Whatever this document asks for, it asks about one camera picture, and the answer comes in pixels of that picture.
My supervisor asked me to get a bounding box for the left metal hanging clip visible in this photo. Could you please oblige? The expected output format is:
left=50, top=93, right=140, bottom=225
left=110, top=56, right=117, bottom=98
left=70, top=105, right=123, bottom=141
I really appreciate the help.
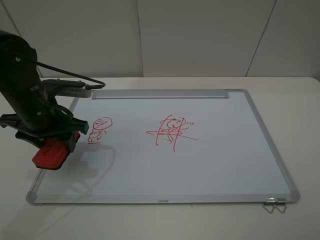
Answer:
left=262, top=197, right=276, bottom=214

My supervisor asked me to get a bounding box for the red whiteboard eraser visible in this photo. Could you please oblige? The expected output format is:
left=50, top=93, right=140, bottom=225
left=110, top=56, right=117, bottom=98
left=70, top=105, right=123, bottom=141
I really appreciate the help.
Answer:
left=32, top=131, right=81, bottom=170

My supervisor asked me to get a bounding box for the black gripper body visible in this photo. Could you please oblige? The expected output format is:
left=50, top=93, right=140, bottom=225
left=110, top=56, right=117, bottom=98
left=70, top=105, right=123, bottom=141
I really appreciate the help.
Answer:
left=0, top=106, right=89, bottom=141

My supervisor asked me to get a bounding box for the white whiteboard with aluminium frame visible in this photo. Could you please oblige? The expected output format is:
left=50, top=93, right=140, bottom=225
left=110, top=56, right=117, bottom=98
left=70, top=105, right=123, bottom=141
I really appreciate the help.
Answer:
left=26, top=89, right=300, bottom=205

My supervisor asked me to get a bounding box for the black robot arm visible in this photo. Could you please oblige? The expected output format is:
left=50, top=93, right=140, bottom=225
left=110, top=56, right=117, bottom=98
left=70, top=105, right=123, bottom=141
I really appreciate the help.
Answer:
left=0, top=30, right=89, bottom=153

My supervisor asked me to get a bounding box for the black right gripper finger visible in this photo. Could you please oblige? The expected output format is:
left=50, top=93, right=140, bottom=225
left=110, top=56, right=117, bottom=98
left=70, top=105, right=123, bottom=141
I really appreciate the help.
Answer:
left=59, top=132, right=77, bottom=153

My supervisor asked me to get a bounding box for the right metal hanging clip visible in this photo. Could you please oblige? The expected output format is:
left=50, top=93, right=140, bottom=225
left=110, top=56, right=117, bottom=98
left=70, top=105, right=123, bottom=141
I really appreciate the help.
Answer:
left=273, top=198, right=287, bottom=214

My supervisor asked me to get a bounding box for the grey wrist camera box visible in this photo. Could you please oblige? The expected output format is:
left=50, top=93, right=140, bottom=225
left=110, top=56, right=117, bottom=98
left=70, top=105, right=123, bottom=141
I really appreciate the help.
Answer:
left=42, top=78, right=92, bottom=98

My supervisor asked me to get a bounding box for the metal hanging clip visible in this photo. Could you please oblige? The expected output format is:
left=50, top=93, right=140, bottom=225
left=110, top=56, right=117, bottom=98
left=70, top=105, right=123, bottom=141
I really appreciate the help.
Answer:
left=273, top=198, right=287, bottom=214
left=262, top=197, right=276, bottom=214

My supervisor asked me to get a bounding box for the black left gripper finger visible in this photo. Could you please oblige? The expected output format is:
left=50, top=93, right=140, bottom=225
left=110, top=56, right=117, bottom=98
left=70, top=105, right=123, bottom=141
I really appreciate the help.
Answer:
left=15, top=132, right=50, bottom=149

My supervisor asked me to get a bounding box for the grey aluminium marker tray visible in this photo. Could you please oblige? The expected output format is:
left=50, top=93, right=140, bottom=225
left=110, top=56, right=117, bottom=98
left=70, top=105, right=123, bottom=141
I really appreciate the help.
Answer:
left=91, top=89, right=229, bottom=100

